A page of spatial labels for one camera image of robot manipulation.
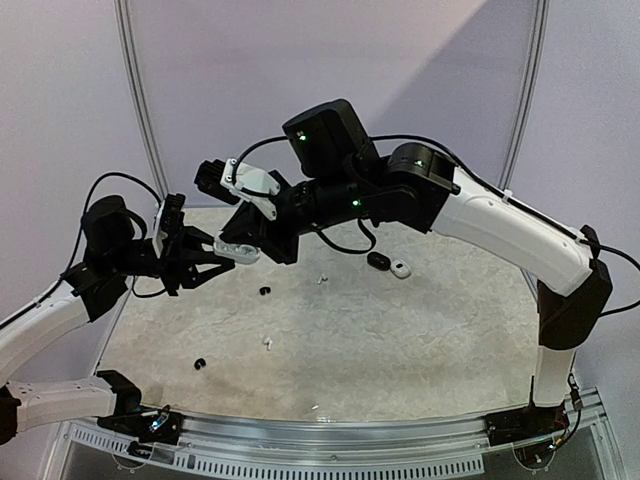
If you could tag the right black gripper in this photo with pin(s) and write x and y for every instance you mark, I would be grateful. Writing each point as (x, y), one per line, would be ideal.
(273, 231)

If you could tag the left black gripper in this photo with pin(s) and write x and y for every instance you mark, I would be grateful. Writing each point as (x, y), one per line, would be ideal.
(171, 265)

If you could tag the white oval charging case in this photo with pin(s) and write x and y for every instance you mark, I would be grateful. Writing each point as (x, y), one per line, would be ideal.
(242, 254)

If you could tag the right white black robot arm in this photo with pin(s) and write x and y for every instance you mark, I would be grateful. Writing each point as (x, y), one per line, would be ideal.
(424, 186)

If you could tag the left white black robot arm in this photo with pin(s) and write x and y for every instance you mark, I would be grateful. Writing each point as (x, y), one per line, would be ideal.
(118, 248)

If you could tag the black charging case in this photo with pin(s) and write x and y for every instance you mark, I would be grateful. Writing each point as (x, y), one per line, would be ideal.
(378, 261)

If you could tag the small white charging case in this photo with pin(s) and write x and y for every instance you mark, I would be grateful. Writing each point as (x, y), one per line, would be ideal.
(400, 270)

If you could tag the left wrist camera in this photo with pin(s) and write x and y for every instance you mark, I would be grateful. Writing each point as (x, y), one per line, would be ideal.
(167, 220)

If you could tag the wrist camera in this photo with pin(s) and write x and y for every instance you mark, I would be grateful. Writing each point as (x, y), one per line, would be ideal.
(230, 181)
(167, 220)

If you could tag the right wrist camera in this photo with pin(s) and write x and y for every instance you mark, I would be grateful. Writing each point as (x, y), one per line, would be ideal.
(230, 181)

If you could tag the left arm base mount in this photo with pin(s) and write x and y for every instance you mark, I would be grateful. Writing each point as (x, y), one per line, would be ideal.
(147, 425)

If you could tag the aluminium front rail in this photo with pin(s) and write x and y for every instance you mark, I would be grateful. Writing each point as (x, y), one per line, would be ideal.
(458, 447)

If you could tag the left aluminium frame post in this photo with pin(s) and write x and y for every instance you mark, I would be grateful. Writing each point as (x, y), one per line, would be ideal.
(124, 22)

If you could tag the aluminium frame post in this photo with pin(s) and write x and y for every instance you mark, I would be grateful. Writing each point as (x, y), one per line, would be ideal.
(527, 90)
(124, 22)

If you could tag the right aluminium frame post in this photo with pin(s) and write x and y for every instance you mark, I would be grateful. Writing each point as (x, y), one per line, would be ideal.
(527, 90)

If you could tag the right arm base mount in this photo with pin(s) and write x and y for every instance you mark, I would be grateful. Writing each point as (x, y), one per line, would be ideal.
(531, 421)

